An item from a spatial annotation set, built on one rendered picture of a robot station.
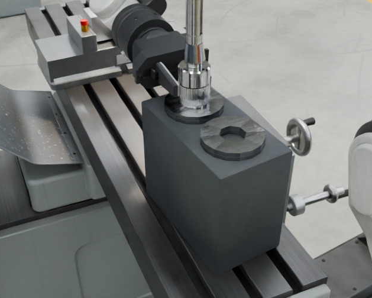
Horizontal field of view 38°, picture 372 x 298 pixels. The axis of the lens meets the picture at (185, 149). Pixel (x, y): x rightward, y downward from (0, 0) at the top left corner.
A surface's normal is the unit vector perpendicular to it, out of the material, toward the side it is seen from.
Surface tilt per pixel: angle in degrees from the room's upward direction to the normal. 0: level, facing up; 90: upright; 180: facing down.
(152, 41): 4
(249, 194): 90
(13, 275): 90
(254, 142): 0
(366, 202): 90
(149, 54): 4
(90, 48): 90
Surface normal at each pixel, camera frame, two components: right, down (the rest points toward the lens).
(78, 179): 0.40, 0.55
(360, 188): -0.85, 0.31
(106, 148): 0.00, -0.80
